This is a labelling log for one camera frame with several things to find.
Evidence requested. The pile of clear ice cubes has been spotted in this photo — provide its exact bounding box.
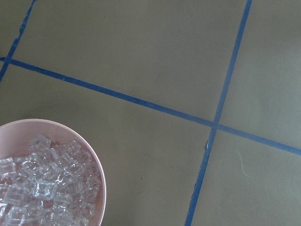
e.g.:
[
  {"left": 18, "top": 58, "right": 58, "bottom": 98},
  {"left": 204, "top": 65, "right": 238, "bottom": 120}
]
[{"left": 0, "top": 135, "right": 102, "bottom": 226}]

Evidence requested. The pink bowl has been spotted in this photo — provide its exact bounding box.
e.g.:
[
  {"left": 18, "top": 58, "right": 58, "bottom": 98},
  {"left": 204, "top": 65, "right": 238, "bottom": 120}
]
[{"left": 0, "top": 119, "right": 107, "bottom": 226}]

